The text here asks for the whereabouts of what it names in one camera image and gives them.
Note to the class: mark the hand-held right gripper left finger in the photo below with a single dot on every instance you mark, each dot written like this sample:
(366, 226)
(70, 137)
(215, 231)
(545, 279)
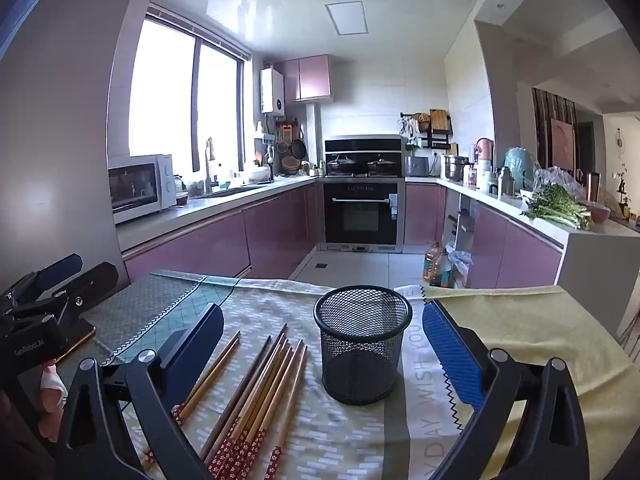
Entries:
(200, 345)

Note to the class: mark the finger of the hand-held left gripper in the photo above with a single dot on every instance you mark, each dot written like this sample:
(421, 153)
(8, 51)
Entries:
(95, 282)
(60, 266)

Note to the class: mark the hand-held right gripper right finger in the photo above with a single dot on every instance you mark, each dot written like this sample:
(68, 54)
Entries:
(452, 350)

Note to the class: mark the bundle of wooden chopsticks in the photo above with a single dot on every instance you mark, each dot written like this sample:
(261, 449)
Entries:
(260, 390)

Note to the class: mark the black mesh holder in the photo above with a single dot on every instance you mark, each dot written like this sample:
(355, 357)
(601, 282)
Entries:
(360, 360)

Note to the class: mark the person's left hand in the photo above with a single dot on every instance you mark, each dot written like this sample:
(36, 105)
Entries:
(50, 397)

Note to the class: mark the cooking oil bottles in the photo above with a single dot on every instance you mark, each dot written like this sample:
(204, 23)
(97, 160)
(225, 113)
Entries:
(444, 272)

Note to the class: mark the plastic bag on floor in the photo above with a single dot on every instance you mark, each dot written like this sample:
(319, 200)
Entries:
(461, 265)

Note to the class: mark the cooking oil bottle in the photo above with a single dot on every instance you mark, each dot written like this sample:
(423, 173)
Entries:
(431, 265)

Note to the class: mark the grey refrigerator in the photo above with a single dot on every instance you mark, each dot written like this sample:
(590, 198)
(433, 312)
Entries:
(65, 160)

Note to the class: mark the white microwave oven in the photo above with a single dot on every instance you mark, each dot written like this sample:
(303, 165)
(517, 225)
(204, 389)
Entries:
(145, 187)

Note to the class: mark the pink sink-side base cabinets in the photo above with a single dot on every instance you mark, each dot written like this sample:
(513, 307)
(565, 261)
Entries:
(225, 240)

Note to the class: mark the pink peninsula base cabinets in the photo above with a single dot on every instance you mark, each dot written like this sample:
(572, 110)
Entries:
(515, 255)

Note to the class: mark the pink base cabinet beside oven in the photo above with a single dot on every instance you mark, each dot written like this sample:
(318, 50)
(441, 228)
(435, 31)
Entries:
(422, 215)

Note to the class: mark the patchwork printed tablecloth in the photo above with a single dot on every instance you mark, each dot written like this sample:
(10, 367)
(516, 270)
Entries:
(320, 440)

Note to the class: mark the kitchen sink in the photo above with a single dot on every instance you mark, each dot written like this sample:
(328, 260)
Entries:
(235, 190)

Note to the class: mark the metal sink faucet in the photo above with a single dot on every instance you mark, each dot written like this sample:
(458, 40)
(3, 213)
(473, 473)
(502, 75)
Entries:
(208, 170)

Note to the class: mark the black built-in oven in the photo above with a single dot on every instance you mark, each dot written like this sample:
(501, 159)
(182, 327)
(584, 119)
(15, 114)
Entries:
(360, 215)

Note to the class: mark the steel thermos bottle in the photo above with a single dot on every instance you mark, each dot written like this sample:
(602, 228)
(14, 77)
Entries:
(505, 182)

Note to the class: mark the white containers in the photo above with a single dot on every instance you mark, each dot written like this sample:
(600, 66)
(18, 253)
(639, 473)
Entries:
(484, 176)

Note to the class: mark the white ceramic pot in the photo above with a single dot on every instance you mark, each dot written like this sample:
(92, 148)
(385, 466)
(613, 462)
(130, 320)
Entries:
(256, 176)

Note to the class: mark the bunch of green vegetables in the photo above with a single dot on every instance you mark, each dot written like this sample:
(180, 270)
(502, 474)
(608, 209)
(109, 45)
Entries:
(557, 205)

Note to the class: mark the stainless steel pot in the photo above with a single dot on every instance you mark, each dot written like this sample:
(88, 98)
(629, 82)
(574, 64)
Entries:
(455, 169)

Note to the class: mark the silver countertop appliance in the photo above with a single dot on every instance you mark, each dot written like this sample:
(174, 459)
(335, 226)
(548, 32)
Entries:
(416, 166)

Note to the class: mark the mint green appliance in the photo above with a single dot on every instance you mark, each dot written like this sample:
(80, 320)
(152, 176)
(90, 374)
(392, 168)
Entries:
(517, 167)

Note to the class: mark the black lidded wok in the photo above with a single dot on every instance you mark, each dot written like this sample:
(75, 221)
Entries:
(341, 166)
(381, 166)

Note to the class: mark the pink bowl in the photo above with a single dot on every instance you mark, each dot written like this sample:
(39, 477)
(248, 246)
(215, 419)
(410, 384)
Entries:
(597, 214)

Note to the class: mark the clear plastic bag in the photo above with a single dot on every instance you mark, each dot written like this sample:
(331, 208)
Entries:
(557, 180)

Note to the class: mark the kitchen window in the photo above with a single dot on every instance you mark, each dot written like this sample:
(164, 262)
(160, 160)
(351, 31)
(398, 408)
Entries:
(165, 95)

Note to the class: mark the pink kettle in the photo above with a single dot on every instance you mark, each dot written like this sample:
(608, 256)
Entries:
(485, 150)

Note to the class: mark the black frying pan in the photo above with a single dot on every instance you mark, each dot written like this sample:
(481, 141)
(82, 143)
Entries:
(299, 149)

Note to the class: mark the black range hood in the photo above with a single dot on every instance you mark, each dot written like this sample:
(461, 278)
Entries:
(362, 144)

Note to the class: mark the decorative plant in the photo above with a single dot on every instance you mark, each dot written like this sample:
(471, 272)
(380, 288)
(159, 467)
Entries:
(623, 195)

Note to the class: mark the ceiling light panel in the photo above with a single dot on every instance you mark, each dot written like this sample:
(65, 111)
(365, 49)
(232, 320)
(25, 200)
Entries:
(346, 19)

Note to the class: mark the black wall rack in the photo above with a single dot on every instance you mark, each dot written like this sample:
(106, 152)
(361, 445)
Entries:
(437, 135)

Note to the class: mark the framed wall picture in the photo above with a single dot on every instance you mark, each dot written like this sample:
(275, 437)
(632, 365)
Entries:
(562, 142)

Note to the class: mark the white wall water heater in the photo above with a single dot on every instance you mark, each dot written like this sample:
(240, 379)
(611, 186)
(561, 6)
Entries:
(272, 90)

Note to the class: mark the wall clock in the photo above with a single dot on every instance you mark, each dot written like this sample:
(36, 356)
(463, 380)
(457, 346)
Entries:
(620, 139)

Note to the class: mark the pink wall cabinet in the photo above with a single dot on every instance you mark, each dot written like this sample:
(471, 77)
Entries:
(312, 77)

